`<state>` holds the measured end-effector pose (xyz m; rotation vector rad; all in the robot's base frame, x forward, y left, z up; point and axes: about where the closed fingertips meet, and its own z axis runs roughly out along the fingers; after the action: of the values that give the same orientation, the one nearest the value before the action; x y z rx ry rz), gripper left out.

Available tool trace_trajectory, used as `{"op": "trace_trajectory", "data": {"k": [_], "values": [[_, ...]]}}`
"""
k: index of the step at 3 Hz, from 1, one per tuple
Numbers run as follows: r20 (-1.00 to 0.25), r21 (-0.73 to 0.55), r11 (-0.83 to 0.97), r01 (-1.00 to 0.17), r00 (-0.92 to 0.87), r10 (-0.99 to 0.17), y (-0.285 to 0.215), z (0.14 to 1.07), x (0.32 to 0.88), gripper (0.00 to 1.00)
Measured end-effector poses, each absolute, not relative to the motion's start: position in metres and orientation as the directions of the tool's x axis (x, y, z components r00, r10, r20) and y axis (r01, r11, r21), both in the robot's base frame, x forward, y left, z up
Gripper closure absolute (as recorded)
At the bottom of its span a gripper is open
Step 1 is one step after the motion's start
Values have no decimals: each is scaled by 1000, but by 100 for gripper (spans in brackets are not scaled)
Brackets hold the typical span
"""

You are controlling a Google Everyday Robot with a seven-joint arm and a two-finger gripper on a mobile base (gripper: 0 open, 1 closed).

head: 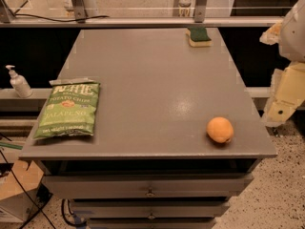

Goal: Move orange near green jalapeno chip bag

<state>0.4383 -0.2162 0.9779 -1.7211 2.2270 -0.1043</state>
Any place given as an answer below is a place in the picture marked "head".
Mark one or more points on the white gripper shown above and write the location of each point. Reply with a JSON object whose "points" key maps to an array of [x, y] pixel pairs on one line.
{"points": [[294, 37]]}

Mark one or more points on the orange fruit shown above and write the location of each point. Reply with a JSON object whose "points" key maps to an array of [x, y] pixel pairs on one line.
{"points": [[220, 130]]}

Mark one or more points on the green jalapeno chip bag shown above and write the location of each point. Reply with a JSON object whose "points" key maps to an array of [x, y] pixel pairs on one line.
{"points": [[70, 109]]}

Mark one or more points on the green yellow sponge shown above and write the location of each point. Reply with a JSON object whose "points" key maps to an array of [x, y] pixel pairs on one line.
{"points": [[198, 37]]}

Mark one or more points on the grey drawer cabinet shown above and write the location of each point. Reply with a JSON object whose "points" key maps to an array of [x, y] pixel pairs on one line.
{"points": [[150, 163]]}

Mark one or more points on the white pump bottle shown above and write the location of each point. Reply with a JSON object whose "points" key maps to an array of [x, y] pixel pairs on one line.
{"points": [[19, 83]]}

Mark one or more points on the cardboard box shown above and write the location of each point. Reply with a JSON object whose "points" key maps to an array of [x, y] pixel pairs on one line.
{"points": [[18, 190]]}

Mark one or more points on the grey metal shelf rail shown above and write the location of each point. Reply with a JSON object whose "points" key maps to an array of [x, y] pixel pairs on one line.
{"points": [[173, 22]]}

